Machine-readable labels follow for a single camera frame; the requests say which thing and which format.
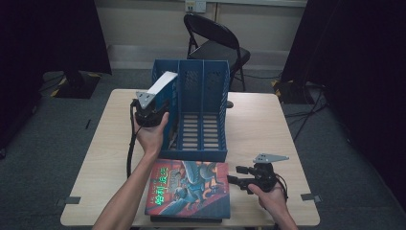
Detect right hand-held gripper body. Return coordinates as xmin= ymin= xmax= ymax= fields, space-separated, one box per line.
xmin=252 ymin=152 xmax=290 ymax=193

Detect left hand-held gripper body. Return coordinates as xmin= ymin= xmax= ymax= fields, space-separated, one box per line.
xmin=131 ymin=90 xmax=169 ymax=128

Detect blue book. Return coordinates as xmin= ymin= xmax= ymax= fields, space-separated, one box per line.
xmin=147 ymin=70 xmax=179 ymax=151

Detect blue plastic file rack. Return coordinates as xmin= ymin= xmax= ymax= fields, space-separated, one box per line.
xmin=150 ymin=58 xmax=231 ymax=163

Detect red book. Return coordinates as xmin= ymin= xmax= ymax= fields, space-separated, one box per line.
xmin=144 ymin=158 xmax=232 ymax=219

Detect person's left hand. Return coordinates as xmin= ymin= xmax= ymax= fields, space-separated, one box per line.
xmin=133 ymin=111 xmax=170 ymax=157

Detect person's right hand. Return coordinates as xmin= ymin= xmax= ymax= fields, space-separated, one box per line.
xmin=248 ymin=185 xmax=288 ymax=219

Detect grey tape strip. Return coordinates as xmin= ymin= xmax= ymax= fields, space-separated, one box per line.
xmin=301 ymin=193 xmax=323 ymax=204
xmin=56 ymin=195 xmax=81 ymax=207

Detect black stand base yellow stripes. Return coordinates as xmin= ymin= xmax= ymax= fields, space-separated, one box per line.
xmin=51 ymin=70 xmax=103 ymax=100
xmin=271 ymin=80 xmax=315 ymax=104

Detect black folding chair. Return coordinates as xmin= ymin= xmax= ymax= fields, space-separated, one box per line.
xmin=183 ymin=12 xmax=252 ymax=109

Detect black curtain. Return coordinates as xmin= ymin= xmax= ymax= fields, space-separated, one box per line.
xmin=281 ymin=0 xmax=406 ymax=202
xmin=0 ymin=0 xmax=113 ymax=151

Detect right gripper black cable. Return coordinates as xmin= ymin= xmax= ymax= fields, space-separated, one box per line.
xmin=274 ymin=173 xmax=290 ymax=202

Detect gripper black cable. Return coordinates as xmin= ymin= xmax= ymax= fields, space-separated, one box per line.
xmin=274 ymin=173 xmax=290 ymax=202
xmin=126 ymin=99 xmax=142 ymax=179

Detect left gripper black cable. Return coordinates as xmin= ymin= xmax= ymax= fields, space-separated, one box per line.
xmin=126 ymin=99 xmax=142 ymax=179

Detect black floor cables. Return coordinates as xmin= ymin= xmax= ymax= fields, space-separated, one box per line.
xmin=283 ymin=85 xmax=328 ymax=143

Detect white wall socket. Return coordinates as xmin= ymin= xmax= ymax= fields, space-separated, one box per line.
xmin=185 ymin=0 xmax=207 ymax=13

